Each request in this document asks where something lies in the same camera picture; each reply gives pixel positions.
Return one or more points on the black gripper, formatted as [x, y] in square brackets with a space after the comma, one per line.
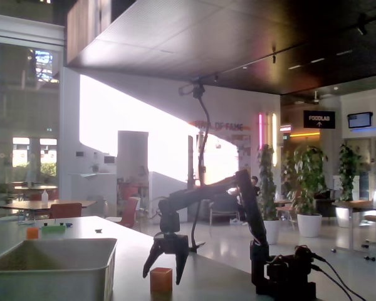
[172, 244]

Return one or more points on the orange cube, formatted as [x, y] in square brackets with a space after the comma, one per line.
[160, 279]

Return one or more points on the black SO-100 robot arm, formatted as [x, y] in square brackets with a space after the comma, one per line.
[253, 213]

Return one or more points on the white plastic bin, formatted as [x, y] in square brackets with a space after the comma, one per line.
[50, 276]

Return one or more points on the green flat block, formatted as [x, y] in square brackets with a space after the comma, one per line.
[53, 229]

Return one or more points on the small orange block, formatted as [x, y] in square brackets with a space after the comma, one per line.
[32, 233]

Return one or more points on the red chair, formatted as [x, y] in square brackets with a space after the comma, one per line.
[129, 211]
[65, 210]

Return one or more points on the black gooseneck clamp stand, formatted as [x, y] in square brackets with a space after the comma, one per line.
[202, 150]

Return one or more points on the seated dark-haired person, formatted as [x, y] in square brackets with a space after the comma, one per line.
[254, 182]

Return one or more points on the tall climbing plant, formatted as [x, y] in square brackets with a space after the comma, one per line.
[266, 182]

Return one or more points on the wooden café table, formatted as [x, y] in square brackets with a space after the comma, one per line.
[44, 204]

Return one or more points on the white squeeze bottle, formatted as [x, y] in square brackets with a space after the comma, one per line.
[44, 198]

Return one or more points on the wide white plant pot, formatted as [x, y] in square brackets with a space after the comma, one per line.
[309, 225]

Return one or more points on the pink neon tube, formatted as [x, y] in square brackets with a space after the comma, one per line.
[260, 130]

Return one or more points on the pale yellow light tube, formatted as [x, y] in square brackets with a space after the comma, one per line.
[274, 139]

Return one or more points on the bushy green plant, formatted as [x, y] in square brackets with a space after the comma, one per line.
[308, 178]

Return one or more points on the webcam on gooseneck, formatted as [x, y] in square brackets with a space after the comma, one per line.
[192, 89]

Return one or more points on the slim leafy plant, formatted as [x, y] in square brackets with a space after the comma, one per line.
[347, 172]

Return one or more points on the wooden table with metal legs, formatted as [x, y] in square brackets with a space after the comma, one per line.
[363, 205]

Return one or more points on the black FOODLAB sign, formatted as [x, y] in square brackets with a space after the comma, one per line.
[319, 119]

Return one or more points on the black ceiling spotlight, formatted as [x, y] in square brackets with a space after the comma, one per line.
[361, 26]
[274, 56]

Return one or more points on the wall monitor screen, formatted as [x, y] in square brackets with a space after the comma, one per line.
[359, 120]

